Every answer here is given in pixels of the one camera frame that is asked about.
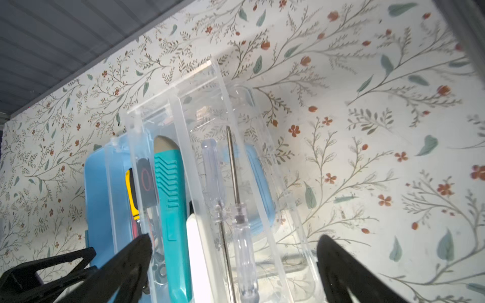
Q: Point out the yellow black screwdriver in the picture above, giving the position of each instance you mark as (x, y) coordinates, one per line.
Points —
(135, 213)

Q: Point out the blue plastic tool box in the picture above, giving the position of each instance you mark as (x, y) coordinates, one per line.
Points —
(195, 108)

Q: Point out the clear handled small screwdriver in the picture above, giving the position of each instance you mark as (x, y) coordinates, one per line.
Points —
(217, 196)

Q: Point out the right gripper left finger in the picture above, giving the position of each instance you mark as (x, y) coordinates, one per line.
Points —
(121, 279)

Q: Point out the black white precision screwdriver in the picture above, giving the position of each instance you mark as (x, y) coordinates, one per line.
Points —
(201, 286)

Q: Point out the teal utility knife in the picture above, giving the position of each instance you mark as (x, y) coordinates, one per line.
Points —
(170, 183)

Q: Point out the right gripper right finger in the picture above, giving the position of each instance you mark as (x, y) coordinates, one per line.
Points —
(342, 276)

